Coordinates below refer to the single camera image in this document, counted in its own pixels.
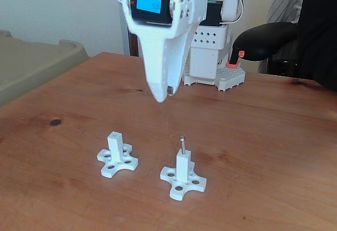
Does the orange and black clamp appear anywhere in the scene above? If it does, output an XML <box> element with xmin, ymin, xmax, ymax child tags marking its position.
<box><xmin>226</xmin><ymin>46</ymin><xmax>246</xmax><ymax>69</ymax></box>

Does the black office chair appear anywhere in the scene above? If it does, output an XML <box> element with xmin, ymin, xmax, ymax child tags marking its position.
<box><xmin>233</xmin><ymin>0</ymin><xmax>337</xmax><ymax>89</ymax></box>

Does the beige plastic container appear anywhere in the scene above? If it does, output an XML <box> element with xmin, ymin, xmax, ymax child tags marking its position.
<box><xmin>0</xmin><ymin>29</ymin><xmax>90</xmax><ymax>108</ymax></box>

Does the dark brown wooden post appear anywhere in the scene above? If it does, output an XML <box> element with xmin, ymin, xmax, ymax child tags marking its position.
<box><xmin>128</xmin><ymin>31</ymin><xmax>140</xmax><ymax>57</ymax></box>

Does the white perforated base plate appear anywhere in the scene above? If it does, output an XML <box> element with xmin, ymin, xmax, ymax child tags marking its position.
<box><xmin>183</xmin><ymin>59</ymin><xmax>246</xmax><ymax>92</ymax></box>

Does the white cross-base post stand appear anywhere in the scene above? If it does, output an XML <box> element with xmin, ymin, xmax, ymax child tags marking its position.
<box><xmin>160</xmin><ymin>149</ymin><xmax>207</xmax><ymax>202</ymax></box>
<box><xmin>96</xmin><ymin>131</ymin><xmax>140</xmax><ymax>178</ymax></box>

